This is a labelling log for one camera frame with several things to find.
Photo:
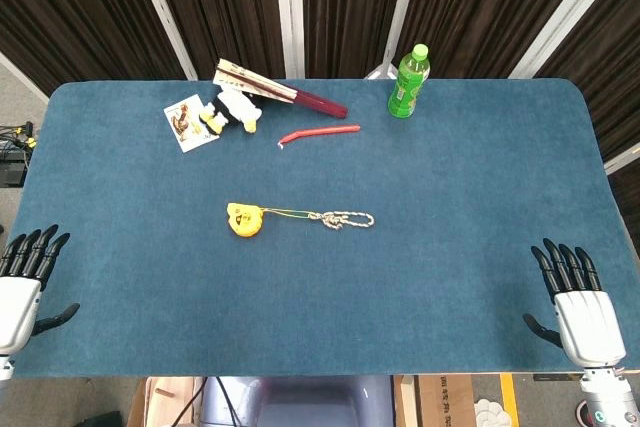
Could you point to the purple robot torso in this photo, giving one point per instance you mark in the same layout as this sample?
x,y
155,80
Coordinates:
x,y
310,402

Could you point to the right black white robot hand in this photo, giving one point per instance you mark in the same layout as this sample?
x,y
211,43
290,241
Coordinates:
x,y
590,322

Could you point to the green plastic drink bottle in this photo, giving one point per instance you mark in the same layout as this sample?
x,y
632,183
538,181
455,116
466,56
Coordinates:
x,y
407,87

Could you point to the red sausage stick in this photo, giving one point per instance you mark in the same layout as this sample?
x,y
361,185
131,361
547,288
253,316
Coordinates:
x,y
325,130

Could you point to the blue table cloth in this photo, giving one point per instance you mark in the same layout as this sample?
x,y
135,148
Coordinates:
x,y
320,287

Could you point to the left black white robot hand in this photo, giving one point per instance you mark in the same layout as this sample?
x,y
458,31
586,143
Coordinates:
x,y
17,307

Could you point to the black white plush penguin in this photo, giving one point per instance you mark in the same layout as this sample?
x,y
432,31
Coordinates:
x,y
237,104

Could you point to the white metal frame post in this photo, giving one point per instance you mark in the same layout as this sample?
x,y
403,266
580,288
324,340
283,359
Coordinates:
x,y
622,157
565,12
400,2
290,12
160,12

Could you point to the brown cardboard box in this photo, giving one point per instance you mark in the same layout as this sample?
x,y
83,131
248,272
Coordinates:
x,y
445,402

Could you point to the dark red folding fan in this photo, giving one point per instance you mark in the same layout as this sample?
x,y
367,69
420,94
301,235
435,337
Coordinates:
x,y
320,102

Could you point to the light wooden crate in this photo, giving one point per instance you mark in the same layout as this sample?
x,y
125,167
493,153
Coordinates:
x,y
170,397

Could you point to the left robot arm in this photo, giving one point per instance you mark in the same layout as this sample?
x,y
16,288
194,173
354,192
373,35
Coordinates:
x,y
4,367

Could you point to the yellow toy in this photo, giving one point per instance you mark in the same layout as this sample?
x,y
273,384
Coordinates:
x,y
242,221

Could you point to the white picture card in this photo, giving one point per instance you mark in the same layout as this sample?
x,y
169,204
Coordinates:
x,y
180,122

